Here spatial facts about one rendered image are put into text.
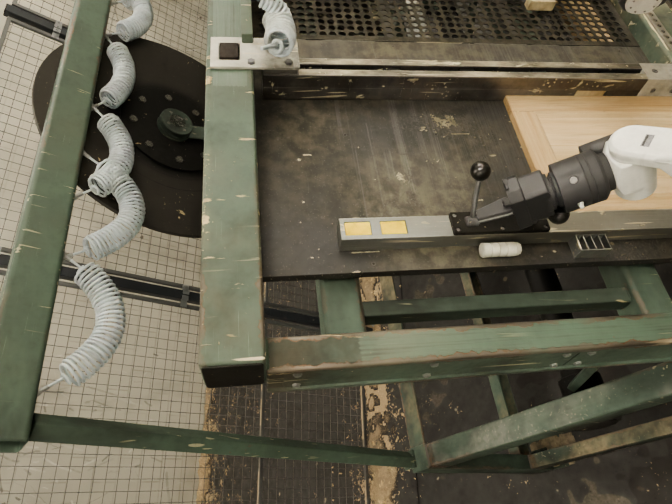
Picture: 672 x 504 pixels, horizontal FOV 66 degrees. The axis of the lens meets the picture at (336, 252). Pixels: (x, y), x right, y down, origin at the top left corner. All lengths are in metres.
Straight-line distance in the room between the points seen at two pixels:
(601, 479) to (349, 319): 1.77
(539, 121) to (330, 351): 0.80
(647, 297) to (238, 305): 0.83
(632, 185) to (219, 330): 0.70
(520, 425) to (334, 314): 0.96
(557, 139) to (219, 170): 0.79
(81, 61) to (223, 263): 1.04
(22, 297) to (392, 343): 0.80
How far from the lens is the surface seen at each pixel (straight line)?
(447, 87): 1.33
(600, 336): 1.04
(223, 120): 1.08
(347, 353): 0.86
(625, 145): 0.94
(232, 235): 0.90
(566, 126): 1.40
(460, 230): 1.04
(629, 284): 1.26
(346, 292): 1.01
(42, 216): 1.40
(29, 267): 1.33
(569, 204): 0.94
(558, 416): 1.73
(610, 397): 1.65
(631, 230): 1.23
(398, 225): 1.02
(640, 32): 1.84
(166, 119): 1.77
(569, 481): 2.64
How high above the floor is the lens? 2.26
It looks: 33 degrees down
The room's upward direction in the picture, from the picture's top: 74 degrees counter-clockwise
